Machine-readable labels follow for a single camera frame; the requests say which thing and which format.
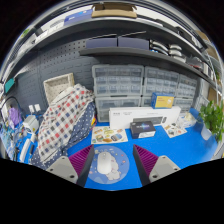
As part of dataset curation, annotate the purple cloth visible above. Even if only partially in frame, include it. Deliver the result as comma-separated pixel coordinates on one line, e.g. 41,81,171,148
8,106,21,128

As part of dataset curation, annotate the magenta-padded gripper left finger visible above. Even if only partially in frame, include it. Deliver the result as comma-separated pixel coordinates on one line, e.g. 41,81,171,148
45,143,96,188

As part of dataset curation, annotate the grey wall shelf unit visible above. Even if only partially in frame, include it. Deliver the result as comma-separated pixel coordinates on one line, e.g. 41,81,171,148
6,0,224,89

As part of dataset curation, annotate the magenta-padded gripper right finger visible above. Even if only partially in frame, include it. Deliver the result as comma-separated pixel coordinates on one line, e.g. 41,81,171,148
132,143,182,187

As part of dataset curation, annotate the small black box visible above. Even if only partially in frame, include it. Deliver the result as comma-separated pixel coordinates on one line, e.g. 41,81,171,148
129,120,157,140

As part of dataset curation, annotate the white ribbed plant pot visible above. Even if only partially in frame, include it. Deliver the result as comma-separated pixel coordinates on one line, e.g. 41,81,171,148
200,124,214,141

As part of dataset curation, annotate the long white keyboard box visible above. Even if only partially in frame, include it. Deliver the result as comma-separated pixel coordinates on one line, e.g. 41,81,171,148
108,105,182,130

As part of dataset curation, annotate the round blue printed mouse pad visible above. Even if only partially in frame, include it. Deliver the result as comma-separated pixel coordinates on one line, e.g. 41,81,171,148
87,144,131,185

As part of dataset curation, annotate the white woven basket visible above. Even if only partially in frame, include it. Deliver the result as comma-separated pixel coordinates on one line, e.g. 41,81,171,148
43,72,76,104

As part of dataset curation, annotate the navy dotted cloth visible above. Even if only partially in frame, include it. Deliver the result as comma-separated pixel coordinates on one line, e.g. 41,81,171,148
29,102,98,168

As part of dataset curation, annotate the small white appliance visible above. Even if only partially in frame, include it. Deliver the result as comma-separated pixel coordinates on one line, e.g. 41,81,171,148
22,114,40,134

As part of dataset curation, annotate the white and blue glove box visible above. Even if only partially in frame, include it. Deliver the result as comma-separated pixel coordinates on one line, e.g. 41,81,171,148
179,111,198,130

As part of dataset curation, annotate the green leafy plant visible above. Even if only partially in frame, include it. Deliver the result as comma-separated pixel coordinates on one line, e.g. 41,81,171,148
199,99,224,143

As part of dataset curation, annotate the red blue plaid cloth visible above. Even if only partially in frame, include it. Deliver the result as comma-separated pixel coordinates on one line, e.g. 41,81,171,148
37,83,95,163

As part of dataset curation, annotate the printed sticker sheet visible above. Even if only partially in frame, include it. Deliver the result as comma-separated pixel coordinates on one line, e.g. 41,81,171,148
162,122,188,139
90,125,129,145

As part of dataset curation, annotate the yellow and blue box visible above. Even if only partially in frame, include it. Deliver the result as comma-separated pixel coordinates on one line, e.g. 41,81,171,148
150,92,176,110

